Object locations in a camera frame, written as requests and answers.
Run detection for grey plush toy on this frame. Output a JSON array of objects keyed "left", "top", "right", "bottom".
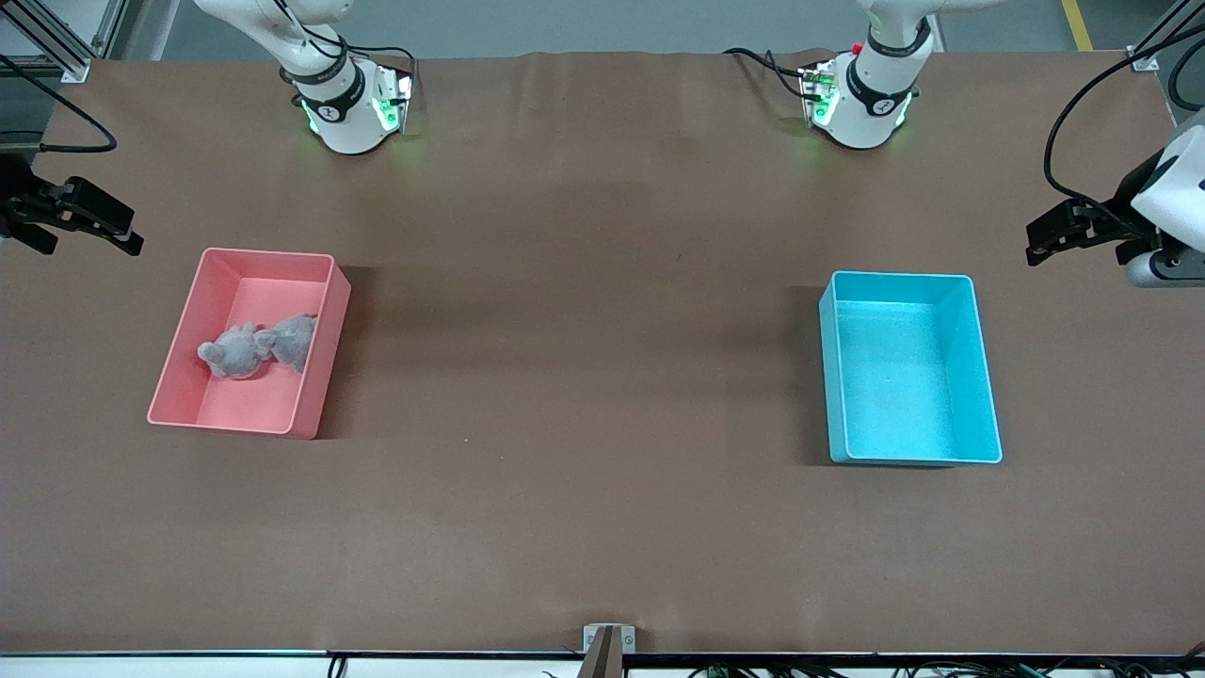
[
  {"left": 256, "top": 314, "right": 319, "bottom": 374},
  {"left": 197, "top": 322, "right": 276, "bottom": 380}
]

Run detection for blue plastic box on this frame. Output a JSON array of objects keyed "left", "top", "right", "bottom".
[{"left": 818, "top": 271, "right": 1004, "bottom": 467}]

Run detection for pink plastic box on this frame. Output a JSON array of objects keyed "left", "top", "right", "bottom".
[{"left": 148, "top": 248, "right": 352, "bottom": 441}]

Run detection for metal base connector plate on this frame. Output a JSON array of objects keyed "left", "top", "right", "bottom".
[
  {"left": 373, "top": 66, "right": 416, "bottom": 135},
  {"left": 799, "top": 61, "right": 839, "bottom": 128}
]

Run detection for table cover mat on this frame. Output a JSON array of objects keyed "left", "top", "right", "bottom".
[{"left": 0, "top": 49, "right": 1205, "bottom": 656}]

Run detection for brown bar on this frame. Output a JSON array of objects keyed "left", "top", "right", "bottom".
[{"left": 576, "top": 628, "right": 622, "bottom": 678}]

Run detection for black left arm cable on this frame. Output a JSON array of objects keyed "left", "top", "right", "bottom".
[{"left": 1043, "top": 45, "right": 1205, "bottom": 236}]

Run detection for black looped cable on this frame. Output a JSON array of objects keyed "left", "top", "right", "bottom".
[{"left": 1167, "top": 56, "right": 1205, "bottom": 116}]

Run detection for aluminium frame profile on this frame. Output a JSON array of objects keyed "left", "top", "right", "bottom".
[
  {"left": 0, "top": 0, "right": 128, "bottom": 84},
  {"left": 1128, "top": 0, "right": 1205, "bottom": 73}
]

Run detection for black base cable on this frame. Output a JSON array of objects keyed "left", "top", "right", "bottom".
[
  {"left": 271, "top": 0, "right": 420, "bottom": 109},
  {"left": 723, "top": 47, "right": 812, "bottom": 101}
]

